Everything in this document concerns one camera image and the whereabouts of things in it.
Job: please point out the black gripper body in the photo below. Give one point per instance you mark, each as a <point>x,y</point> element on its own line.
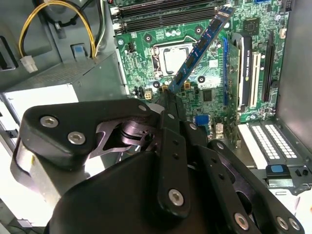
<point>109,200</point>

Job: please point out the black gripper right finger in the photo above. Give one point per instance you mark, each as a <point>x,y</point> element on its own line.
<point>268,207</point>

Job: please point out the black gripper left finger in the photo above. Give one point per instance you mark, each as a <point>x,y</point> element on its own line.
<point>97,112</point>

